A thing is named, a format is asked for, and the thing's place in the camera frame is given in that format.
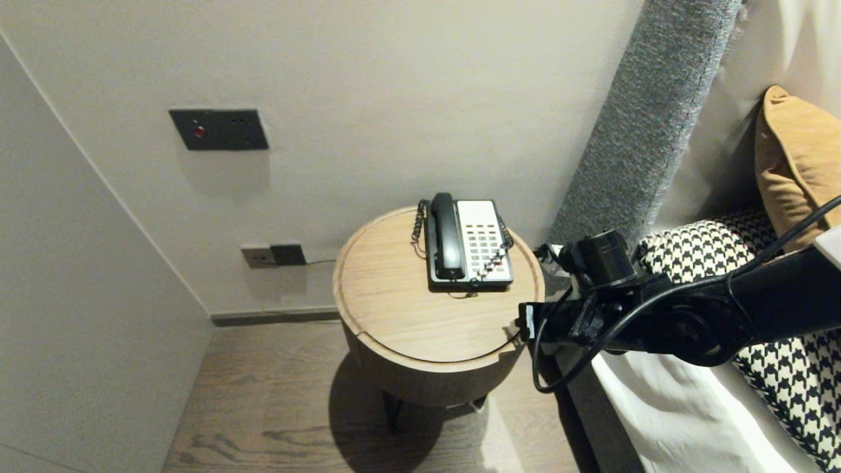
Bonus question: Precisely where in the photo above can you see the curved wooden table drawer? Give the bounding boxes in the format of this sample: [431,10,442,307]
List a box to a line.
[352,307,543,409]

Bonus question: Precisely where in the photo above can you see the black and white desk telephone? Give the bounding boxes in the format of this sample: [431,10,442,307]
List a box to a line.
[424,199,514,293]

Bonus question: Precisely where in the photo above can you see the black telephone handset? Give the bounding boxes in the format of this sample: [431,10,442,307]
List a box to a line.
[430,192,465,281]

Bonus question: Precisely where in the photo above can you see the white bed sheet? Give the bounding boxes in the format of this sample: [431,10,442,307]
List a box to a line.
[591,351,815,473]

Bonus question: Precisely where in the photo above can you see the round wooden side table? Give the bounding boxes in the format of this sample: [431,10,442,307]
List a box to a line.
[333,206,545,434]

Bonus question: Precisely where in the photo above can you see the black white houndstooth pillow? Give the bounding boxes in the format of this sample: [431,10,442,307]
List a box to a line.
[639,209,841,472]

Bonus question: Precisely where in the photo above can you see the grey upholstered bed headboard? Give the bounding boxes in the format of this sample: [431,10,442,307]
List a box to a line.
[545,0,746,473]

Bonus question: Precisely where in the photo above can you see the mustard orange cushion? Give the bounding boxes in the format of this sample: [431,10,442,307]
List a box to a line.
[754,85,841,254]

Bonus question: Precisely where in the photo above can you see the white bed pillow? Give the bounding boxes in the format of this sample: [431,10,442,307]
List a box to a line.
[657,0,841,227]

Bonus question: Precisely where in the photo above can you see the thin black camera cable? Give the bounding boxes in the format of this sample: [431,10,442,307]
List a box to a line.
[531,279,730,395]

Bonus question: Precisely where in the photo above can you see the black white wrist camera unit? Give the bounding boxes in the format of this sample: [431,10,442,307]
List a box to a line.
[534,229,645,293]

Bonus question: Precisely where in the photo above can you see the black coiled telephone cord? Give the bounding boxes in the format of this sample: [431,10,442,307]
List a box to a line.
[411,200,514,300]

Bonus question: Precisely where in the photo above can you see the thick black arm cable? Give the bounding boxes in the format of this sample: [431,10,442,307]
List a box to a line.
[726,195,841,309]

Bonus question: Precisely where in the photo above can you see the dark grey wall socket plate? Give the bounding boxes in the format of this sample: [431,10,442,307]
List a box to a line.
[270,244,307,267]

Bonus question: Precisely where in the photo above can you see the wall skirting board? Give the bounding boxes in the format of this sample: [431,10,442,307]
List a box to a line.
[209,307,342,328]

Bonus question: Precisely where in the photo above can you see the dark wall switch panel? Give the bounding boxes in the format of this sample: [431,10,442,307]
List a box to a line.
[169,109,269,152]

